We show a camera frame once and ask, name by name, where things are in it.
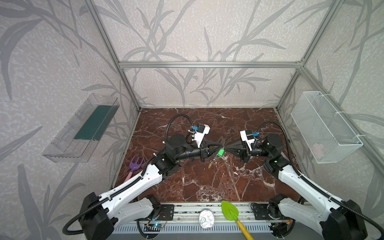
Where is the key with green tag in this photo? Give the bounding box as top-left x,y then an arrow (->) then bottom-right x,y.
217,149 -> 225,157

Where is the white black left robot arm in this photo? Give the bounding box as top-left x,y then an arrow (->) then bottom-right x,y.
79,134 -> 222,240

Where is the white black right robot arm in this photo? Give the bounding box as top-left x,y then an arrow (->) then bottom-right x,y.
225,131 -> 368,240

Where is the round silver tin lid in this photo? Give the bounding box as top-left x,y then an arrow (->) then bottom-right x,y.
199,210 -> 215,230

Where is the pink object in basket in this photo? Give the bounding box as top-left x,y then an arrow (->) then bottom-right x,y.
311,144 -> 325,160

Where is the purple toy rake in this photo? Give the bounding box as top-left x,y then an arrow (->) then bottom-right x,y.
124,156 -> 145,182

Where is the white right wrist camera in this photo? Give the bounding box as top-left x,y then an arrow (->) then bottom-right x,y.
240,130 -> 259,151

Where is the green toy shovel yellow handle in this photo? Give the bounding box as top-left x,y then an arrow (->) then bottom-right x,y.
221,201 -> 254,240

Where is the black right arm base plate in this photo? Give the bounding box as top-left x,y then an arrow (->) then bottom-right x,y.
251,203 -> 290,222

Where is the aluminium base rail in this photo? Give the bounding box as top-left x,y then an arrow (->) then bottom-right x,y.
80,201 -> 349,240

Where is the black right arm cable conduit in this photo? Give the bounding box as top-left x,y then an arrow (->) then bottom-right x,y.
256,120 -> 384,240

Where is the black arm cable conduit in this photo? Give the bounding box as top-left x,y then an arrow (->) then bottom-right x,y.
256,120 -> 384,240
61,113 -> 195,236

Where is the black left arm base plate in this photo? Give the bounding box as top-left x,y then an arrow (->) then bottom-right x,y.
139,204 -> 175,221

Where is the white wire mesh basket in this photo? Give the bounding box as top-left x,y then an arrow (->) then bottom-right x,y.
291,91 -> 364,164

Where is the clear plastic wall tray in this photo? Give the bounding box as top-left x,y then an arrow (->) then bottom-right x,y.
42,94 -> 120,163

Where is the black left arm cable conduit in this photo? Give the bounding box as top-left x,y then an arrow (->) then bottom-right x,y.
61,113 -> 195,236

